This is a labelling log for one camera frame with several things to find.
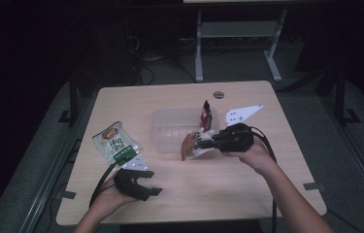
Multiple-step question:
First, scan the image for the person's right hand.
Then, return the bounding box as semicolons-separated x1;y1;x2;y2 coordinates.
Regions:
223;137;280;177

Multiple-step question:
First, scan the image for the person's left hand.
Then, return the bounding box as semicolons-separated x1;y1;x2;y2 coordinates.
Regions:
88;181;139;216

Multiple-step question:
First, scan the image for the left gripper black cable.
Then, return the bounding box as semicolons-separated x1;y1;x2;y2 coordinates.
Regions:
88;162;119;209

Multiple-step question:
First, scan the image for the green and white snack packet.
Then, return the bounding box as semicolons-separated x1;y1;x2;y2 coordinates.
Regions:
91;120;142;166

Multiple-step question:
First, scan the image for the black metal stand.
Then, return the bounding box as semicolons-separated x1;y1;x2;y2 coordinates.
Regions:
334;68;362;126
57;75;81;126

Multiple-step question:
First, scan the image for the white metal desk frame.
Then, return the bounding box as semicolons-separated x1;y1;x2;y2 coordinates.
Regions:
194;9;289;83

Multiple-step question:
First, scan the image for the dark red snack packet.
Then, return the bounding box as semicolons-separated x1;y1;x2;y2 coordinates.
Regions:
200;99;214;132

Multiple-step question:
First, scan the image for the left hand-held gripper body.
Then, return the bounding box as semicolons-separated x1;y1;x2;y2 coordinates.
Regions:
113;152;150;202

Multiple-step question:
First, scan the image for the clear plastic container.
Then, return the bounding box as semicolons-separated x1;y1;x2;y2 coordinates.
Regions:
149;107;218;154

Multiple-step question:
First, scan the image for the black floor cable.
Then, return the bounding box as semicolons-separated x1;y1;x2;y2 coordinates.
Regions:
130;55;197;85

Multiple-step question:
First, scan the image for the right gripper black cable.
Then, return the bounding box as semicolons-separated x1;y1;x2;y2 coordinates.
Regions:
249;125;279;233

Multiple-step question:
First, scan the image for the grey table bracket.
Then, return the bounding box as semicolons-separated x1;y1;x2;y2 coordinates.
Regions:
53;190;78;201

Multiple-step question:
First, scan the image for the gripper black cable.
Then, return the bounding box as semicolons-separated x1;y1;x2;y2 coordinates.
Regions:
249;125;279;233
88;162;119;209

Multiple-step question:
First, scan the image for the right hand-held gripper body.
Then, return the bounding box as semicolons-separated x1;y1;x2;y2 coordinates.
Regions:
216;103;264;153

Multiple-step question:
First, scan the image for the red and white sauce pouch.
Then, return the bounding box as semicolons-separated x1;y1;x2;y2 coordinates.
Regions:
180;127;217;162

